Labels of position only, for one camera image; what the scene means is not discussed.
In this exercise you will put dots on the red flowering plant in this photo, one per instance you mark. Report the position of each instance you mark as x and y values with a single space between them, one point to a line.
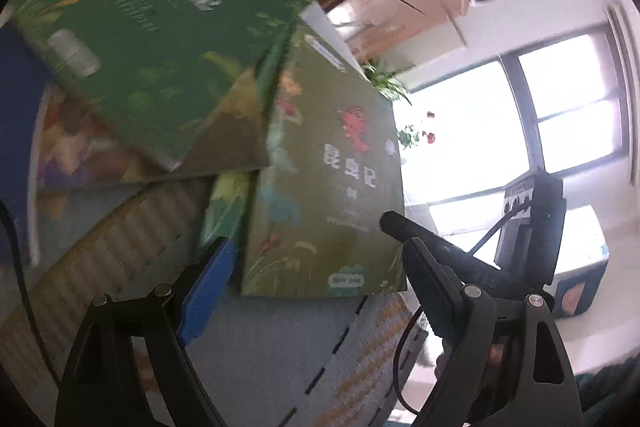
427 137

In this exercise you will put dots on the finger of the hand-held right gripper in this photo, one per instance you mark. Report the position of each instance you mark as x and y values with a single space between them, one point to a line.
450 252

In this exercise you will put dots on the green leafy book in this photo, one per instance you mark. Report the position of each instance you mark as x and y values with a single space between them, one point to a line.
225 212

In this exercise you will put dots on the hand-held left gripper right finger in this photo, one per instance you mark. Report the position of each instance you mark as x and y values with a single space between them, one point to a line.
430 282

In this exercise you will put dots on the green book red insect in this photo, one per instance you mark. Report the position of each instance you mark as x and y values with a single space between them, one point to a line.
320 187

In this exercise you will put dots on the person's right forearm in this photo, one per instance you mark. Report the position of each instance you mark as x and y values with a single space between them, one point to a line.
600 397

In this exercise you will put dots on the green book brown insect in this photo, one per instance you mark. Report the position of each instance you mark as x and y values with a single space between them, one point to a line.
150 37

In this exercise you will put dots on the colourful picture book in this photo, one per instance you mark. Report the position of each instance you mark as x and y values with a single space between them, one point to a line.
85 152

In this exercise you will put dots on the green leafy plant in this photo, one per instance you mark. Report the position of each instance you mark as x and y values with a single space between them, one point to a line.
385 79

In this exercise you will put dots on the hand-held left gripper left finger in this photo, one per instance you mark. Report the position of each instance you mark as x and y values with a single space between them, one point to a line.
207 292

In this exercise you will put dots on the patterned table cloth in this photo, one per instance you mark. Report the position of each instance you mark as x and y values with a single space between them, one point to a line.
280 357

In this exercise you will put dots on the blue storage box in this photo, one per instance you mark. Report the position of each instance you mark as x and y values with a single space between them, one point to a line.
580 292

